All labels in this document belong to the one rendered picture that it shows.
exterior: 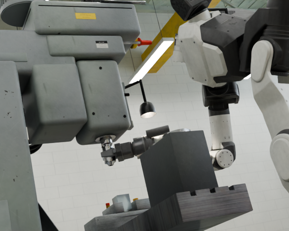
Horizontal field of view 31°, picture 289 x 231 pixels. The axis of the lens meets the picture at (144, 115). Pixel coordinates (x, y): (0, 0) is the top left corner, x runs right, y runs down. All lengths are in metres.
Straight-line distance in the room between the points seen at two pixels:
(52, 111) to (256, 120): 9.41
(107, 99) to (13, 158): 0.52
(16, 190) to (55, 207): 7.13
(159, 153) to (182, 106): 8.88
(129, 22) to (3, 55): 0.57
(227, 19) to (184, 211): 0.92
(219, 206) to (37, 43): 1.05
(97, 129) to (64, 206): 6.90
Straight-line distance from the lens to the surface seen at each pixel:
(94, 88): 2.14
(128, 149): 2.11
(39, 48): 2.14
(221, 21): 2.08
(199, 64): 2.09
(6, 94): 1.89
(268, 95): 1.86
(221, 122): 2.24
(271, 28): 1.90
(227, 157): 2.21
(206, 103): 2.25
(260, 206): 10.62
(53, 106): 2.03
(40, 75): 2.08
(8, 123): 1.85
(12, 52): 2.11
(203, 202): 1.46
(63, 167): 9.12
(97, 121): 2.08
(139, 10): 9.54
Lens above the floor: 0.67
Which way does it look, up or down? 19 degrees up
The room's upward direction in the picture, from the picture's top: 13 degrees counter-clockwise
